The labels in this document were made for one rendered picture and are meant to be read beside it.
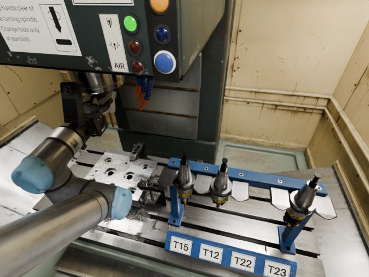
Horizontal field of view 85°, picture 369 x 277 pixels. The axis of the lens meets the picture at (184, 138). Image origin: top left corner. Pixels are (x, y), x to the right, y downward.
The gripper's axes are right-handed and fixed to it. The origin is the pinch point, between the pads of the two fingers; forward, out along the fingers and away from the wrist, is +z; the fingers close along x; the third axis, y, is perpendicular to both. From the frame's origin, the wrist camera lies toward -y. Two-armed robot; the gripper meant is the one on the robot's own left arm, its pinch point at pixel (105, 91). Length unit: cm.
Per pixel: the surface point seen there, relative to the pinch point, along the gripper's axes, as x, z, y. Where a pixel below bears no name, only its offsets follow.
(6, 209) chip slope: -72, -18, 68
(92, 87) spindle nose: 2.6, -8.3, -6.1
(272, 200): 55, -19, 19
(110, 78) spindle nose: 6.7, -5.0, -7.3
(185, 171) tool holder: 29.9, -17.5, 13.1
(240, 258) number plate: 50, -26, 45
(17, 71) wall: -98, 51, 22
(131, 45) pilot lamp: 23.4, -22.3, -22.1
